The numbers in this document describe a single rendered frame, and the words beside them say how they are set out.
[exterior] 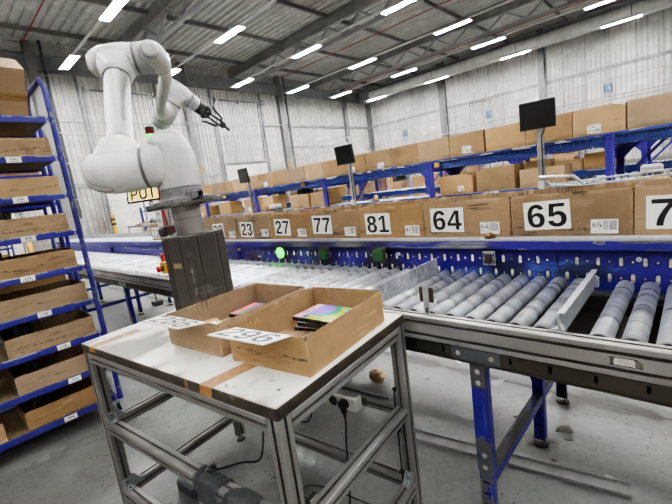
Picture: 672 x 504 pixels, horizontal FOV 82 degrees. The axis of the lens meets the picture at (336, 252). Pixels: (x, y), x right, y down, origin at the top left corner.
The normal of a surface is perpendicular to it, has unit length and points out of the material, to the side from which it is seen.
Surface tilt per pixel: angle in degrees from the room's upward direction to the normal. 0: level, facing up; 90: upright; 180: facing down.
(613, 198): 90
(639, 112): 90
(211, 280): 90
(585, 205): 91
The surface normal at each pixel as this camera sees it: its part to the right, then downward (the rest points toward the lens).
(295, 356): -0.55, 0.22
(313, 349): 0.81, -0.01
